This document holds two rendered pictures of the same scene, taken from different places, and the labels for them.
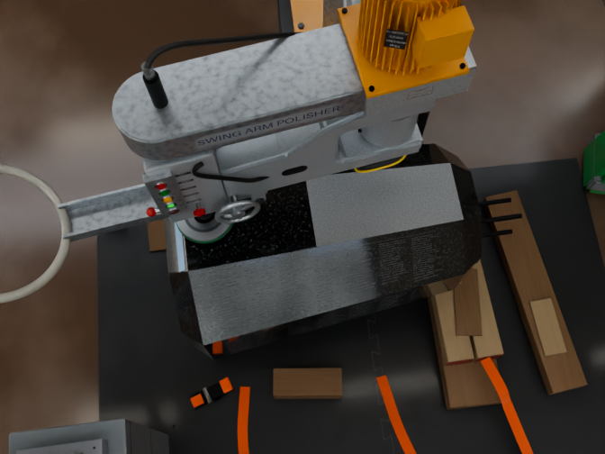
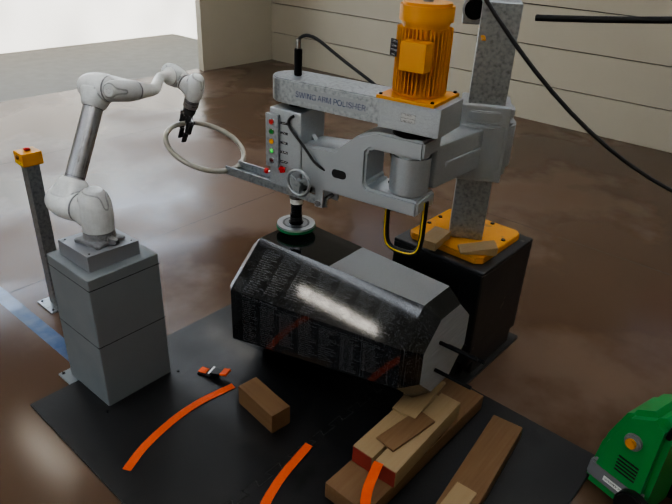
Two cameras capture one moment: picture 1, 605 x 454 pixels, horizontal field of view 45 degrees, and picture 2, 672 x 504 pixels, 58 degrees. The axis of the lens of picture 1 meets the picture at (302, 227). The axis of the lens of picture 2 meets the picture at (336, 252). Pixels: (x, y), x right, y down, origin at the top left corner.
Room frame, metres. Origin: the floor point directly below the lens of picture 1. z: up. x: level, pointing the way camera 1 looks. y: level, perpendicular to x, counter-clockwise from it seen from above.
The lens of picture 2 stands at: (-1.08, -1.95, 2.36)
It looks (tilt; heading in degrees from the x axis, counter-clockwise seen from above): 29 degrees down; 44
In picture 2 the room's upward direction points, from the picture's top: 3 degrees clockwise
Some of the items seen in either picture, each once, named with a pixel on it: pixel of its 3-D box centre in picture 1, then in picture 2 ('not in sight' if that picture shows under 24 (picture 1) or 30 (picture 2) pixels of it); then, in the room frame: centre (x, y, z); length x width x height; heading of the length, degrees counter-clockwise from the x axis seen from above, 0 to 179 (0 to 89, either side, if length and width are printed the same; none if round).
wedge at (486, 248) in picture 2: not in sight; (477, 247); (1.61, -0.43, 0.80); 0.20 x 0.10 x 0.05; 134
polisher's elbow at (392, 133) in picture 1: (388, 107); (409, 171); (1.12, -0.28, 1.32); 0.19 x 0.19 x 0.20
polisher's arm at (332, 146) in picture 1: (307, 138); (359, 167); (1.04, -0.03, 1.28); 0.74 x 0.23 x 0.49; 103
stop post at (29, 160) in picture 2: not in sight; (43, 231); (0.08, 1.77, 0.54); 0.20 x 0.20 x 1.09; 4
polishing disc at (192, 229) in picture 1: (204, 213); (296, 223); (0.97, 0.36, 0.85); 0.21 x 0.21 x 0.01
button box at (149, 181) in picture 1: (167, 195); (273, 140); (0.84, 0.40, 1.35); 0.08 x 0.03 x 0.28; 103
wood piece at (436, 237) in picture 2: not in sight; (435, 238); (1.51, -0.21, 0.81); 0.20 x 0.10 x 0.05; 12
